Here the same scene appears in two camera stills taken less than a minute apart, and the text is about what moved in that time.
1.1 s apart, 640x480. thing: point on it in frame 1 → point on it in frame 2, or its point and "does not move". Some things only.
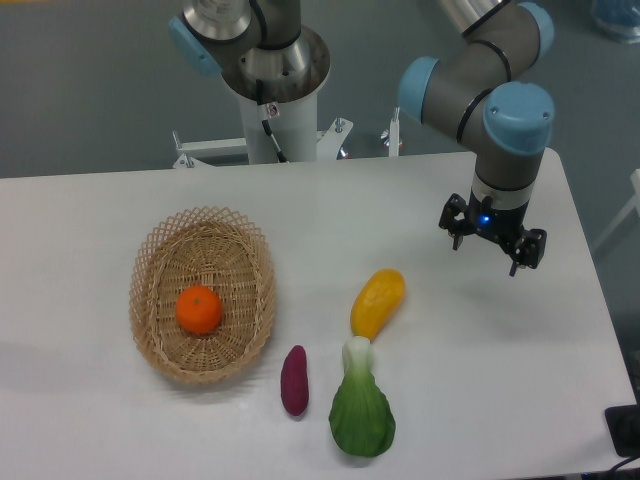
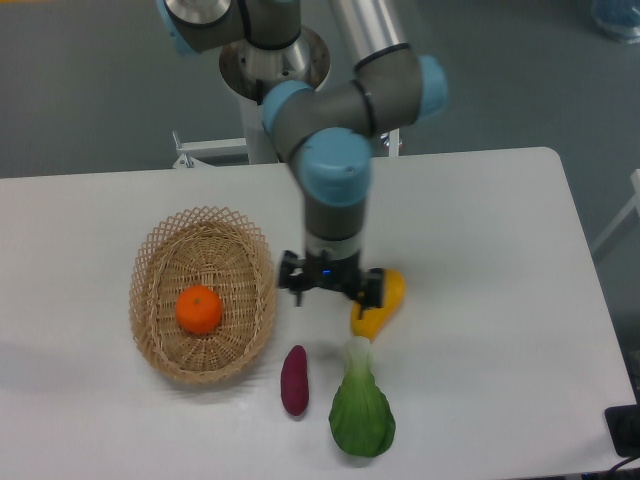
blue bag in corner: x=619 y=18 does not move
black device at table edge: x=623 y=423 does not move
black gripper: x=500 y=224 → x=343 y=274
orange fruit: x=199 y=309 does not move
